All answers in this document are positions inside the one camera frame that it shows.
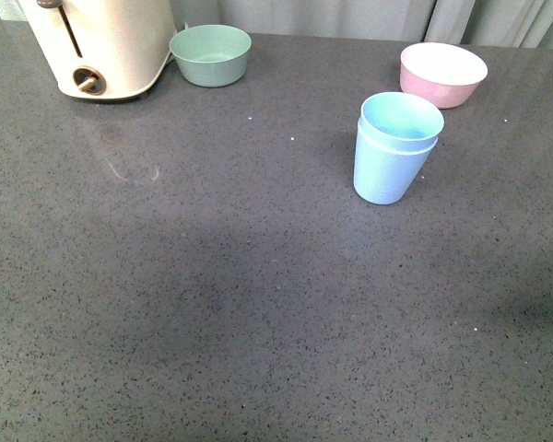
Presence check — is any grey pleated curtain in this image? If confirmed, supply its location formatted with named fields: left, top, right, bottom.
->
left=0, top=0, right=553, bottom=51

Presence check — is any cream white toaster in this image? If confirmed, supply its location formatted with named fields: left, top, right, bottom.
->
left=20, top=0, right=176, bottom=99

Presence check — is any green plastic bowl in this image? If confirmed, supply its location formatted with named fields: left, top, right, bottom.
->
left=170, top=24, right=253, bottom=87

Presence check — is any light blue plastic cup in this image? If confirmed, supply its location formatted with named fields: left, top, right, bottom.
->
left=353, top=116, right=438, bottom=205

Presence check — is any pink plastic bowl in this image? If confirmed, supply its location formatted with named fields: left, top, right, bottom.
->
left=399, top=42, right=488, bottom=109

